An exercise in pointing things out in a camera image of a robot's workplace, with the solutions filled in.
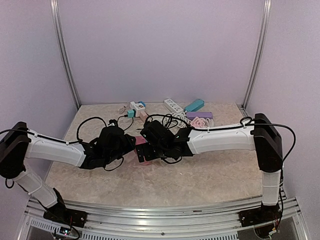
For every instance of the white charger plug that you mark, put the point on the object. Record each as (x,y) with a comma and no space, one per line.
(132,104)

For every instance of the teal plug adapter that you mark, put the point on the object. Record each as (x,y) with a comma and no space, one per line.
(131,113)

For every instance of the pink cube socket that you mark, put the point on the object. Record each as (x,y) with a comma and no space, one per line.
(198,122)

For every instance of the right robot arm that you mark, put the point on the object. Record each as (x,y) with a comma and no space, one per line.
(257,135)

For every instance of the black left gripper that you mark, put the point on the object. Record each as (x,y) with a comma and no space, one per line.
(130,145)

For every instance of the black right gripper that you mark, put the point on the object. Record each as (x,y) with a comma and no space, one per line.
(147,154)

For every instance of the pink triangular power strip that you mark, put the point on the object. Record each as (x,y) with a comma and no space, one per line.
(141,157)

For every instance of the aluminium frame post right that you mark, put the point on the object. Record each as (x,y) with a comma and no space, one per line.
(258,53)

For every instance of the purple power strip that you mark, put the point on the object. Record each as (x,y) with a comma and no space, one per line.
(191,115)

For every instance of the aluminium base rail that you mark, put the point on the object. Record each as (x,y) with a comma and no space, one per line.
(219,221)

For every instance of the teal power strip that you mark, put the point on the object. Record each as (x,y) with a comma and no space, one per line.
(195,105)

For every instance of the white cube socket adapter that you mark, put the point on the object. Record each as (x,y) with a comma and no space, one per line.
(138,107)

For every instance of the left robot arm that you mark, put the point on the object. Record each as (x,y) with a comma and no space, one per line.
(20,143)

